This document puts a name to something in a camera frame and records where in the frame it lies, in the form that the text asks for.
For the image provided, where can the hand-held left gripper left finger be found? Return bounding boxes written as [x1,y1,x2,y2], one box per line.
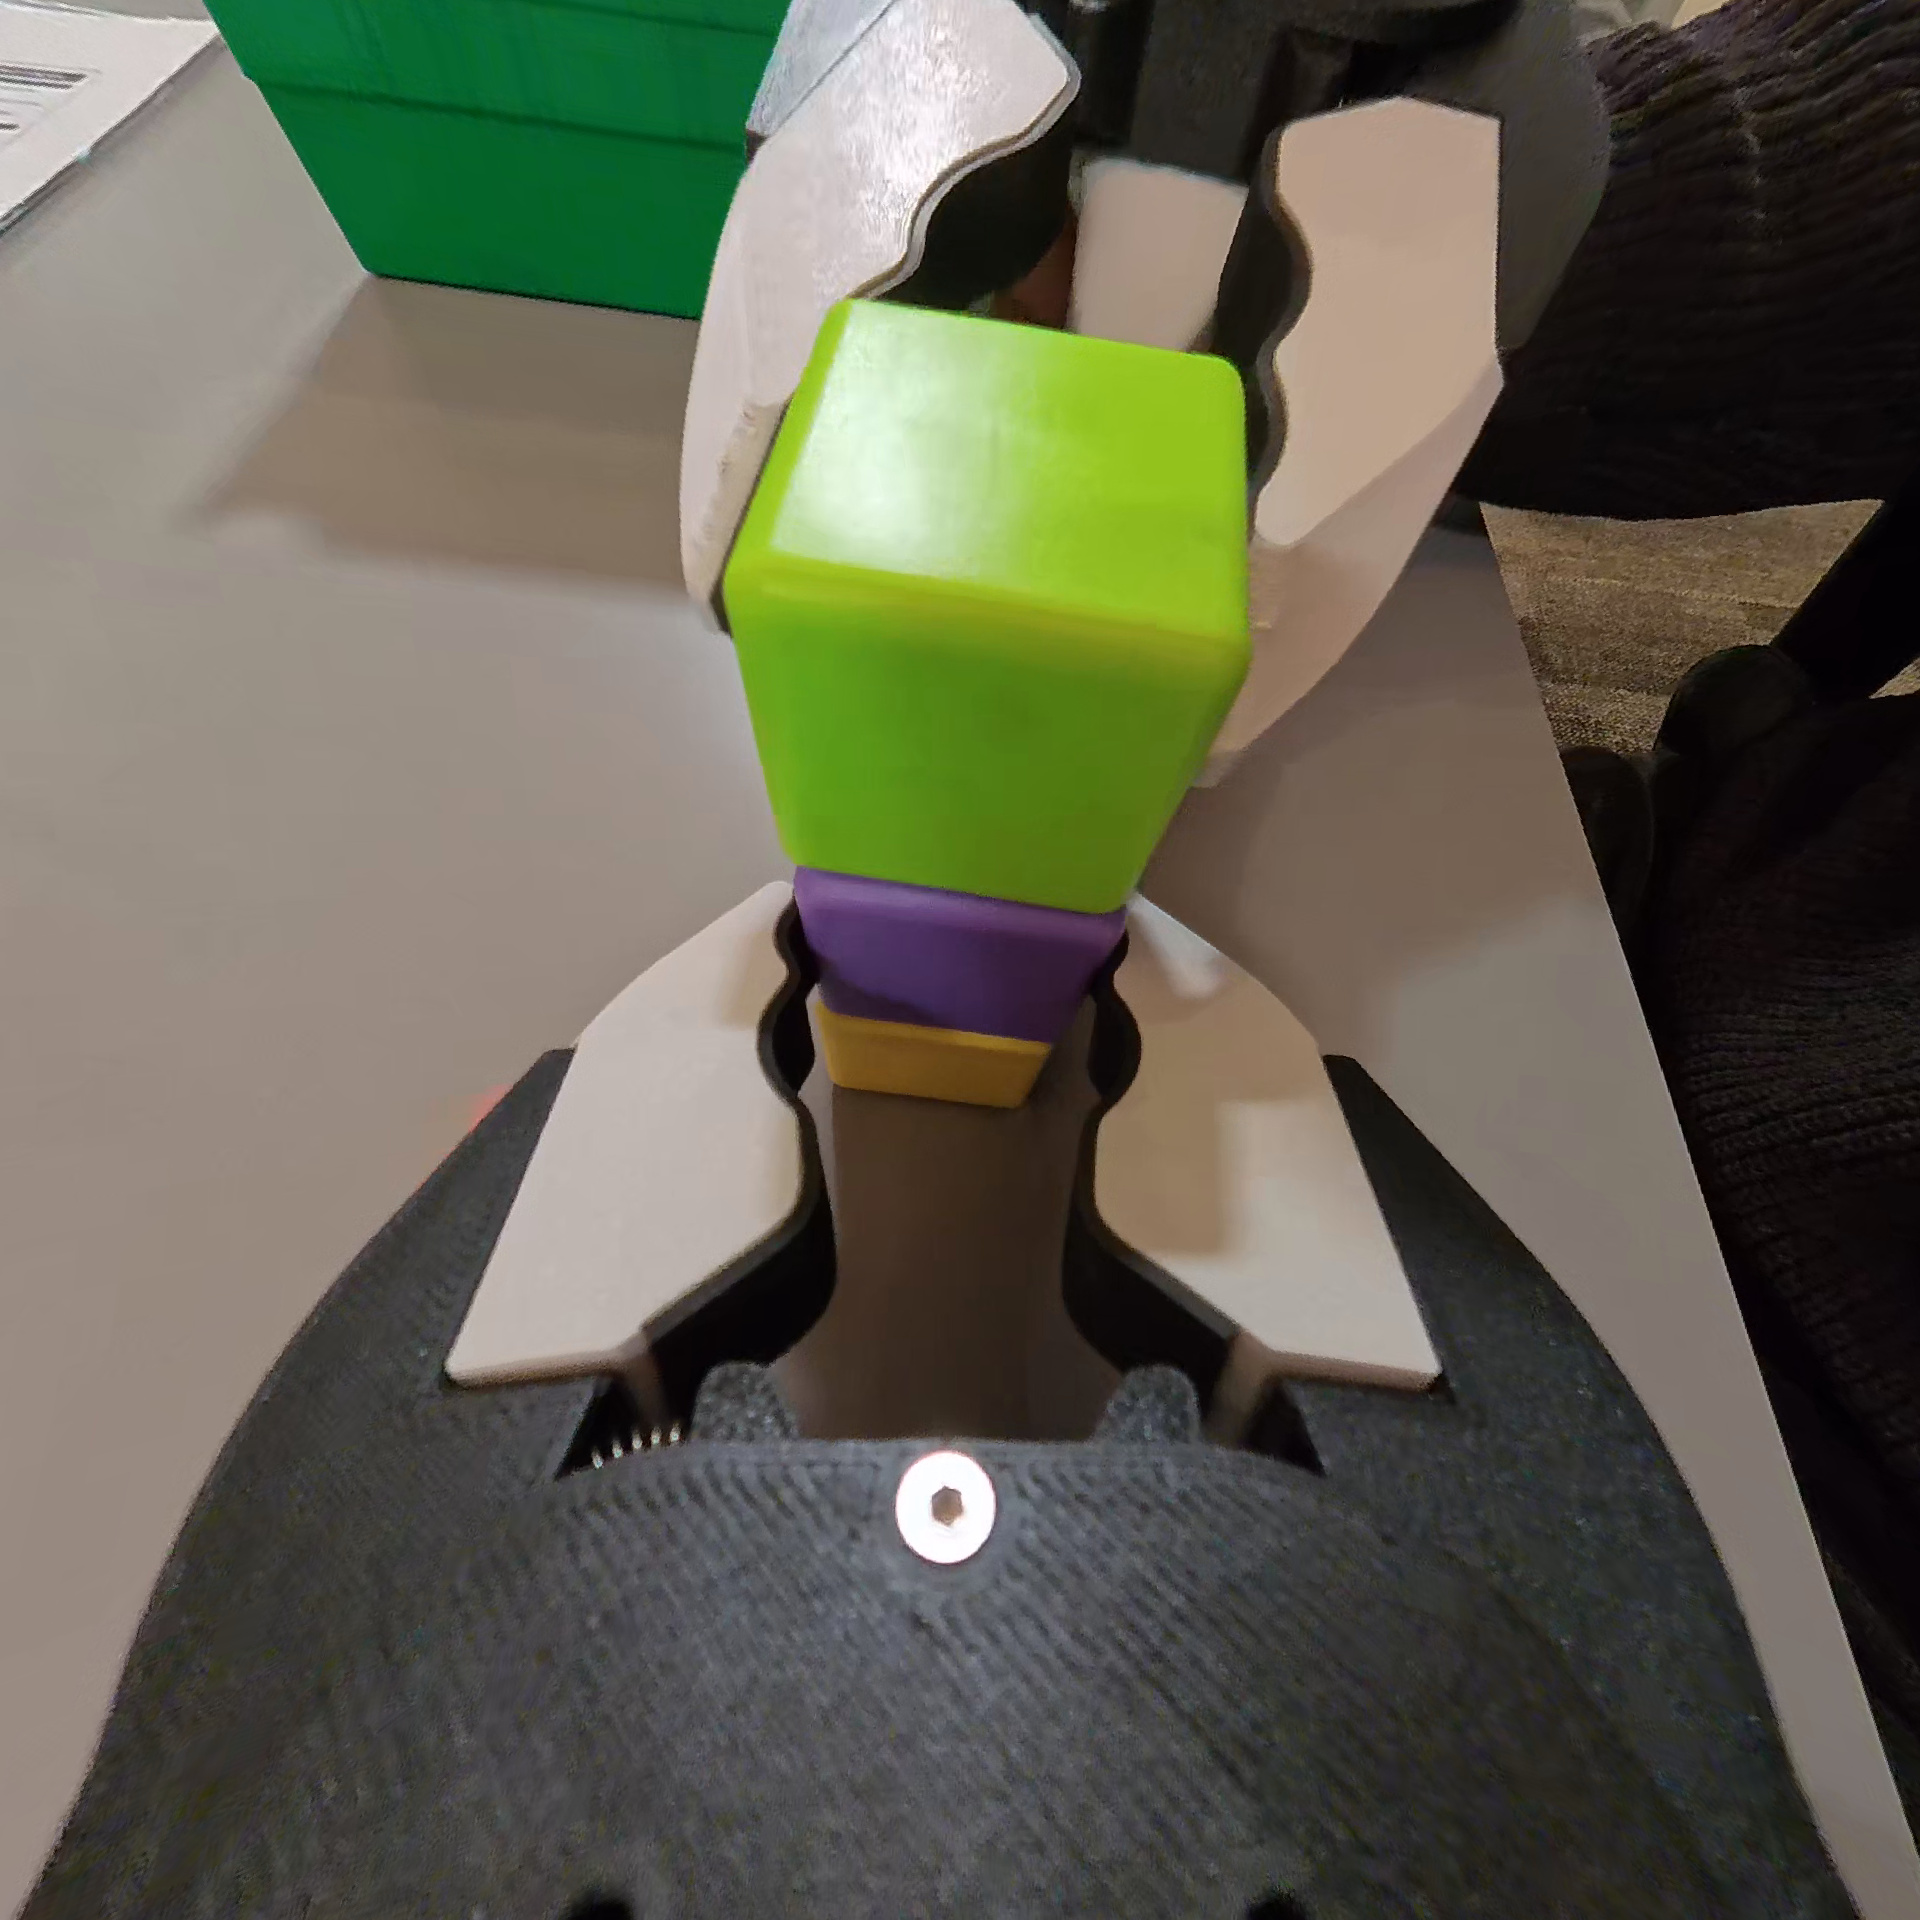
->
[444,883,834,1451]

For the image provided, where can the lime green cube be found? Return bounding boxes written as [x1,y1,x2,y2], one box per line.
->
[721,296,1254,913]

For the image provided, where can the yellow cube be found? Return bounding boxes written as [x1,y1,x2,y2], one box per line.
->
[811,997,1050,1110]

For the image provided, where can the grey desk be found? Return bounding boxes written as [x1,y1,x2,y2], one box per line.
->
[0,0,1892,1920]

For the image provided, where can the person's right forearm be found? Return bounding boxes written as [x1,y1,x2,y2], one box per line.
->
[1441,0,1920,520]

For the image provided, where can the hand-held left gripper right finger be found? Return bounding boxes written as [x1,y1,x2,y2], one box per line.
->
[1063,900,1446,1443]

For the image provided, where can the person's dark clothing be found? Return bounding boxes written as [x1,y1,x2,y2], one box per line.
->
[1560,644,1920,1699]

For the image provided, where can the laminated paper sheet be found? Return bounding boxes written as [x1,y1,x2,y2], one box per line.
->
[0,0,221,234]

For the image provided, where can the green plastic bin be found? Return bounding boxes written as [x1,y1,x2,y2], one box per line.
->
[202,0,798,321]

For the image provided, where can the purple cube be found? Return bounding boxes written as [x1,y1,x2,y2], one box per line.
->
[791,865,1129,1040]

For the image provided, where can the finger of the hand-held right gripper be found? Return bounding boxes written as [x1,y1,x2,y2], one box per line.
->
[679,0,1083,632]
[1200,97,1507,790]

